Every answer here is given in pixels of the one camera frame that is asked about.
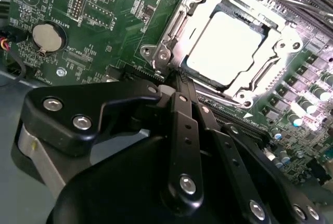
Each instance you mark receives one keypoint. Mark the metal socket cover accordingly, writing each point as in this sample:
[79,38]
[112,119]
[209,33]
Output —
[199,24]

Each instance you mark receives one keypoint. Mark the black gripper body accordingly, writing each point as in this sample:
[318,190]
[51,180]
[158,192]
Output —
[117,187]

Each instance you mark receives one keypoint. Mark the silver CPU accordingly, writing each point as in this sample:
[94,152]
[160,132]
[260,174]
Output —
[226,47]

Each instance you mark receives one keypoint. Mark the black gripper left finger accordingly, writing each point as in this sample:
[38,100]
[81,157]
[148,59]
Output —
[65,120]

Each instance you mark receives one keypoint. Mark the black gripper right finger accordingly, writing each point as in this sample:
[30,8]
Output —
[234,161]

